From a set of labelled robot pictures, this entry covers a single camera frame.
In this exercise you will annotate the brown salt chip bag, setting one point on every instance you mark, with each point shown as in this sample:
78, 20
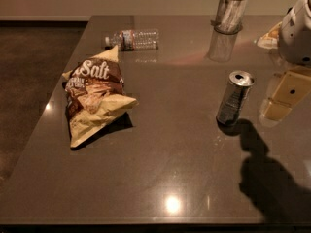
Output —
95, 95

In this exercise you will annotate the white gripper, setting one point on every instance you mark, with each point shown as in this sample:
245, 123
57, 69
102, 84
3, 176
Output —
296, 38

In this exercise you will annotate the clear plastic water bottle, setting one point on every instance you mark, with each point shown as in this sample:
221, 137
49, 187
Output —
133, 39

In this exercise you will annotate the black mesh utensil holder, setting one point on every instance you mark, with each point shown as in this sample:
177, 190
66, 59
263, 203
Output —
229, 16

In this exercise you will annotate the silver redbull can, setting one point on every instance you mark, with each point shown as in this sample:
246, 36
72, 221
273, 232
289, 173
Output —
238, 86

